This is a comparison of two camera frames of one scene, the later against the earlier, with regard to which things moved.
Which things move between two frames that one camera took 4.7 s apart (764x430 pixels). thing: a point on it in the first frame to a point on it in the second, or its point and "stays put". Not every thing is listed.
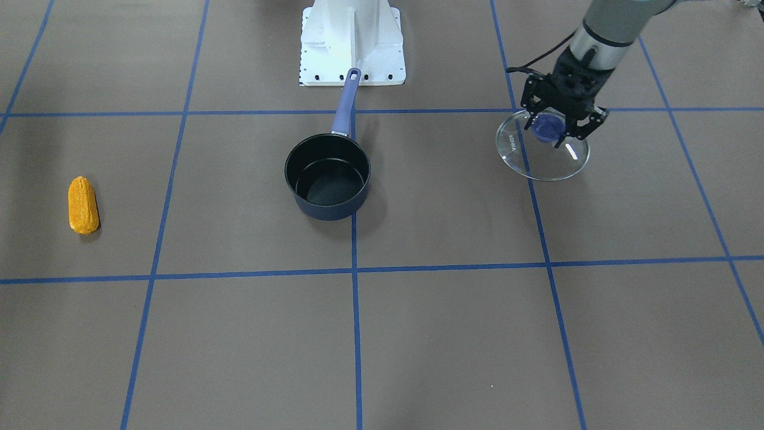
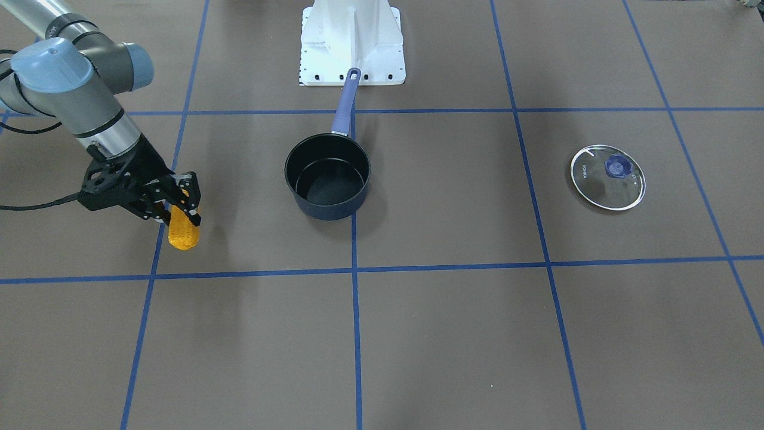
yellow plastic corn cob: x=83 y=209 to x=182 y=233
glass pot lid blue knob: x=548 y=126 to x=608 y=177
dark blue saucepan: x=328 y=174 stays put
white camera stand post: x=338 y=35 stays put
